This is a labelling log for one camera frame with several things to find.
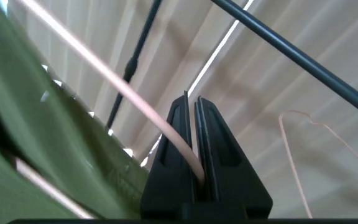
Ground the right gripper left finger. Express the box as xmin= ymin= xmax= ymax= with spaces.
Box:
xmin=140 ymin=91 xmax=205 ymax=218

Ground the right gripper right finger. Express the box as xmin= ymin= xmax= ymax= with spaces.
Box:
xmin=194 ymin=95 xmax=273 ymax=218

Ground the green printed shirt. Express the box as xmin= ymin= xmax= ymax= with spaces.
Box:
xmin=0 ymin=0 xmax=150 ymax=220

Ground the beige curtain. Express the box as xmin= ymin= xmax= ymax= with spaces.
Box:
xmin=7 ymin=0 xmax=358 ymax=218

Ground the black clothes rack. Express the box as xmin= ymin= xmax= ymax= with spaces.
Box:
xmin=106 ymin=0 xmax=358 ymax=130

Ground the pink clothes hanger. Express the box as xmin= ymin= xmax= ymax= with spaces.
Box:
xmin=13 ymin=0 xmax=206 ymax=219
xmin=278 ymin=110 xmax=358 ymax=218

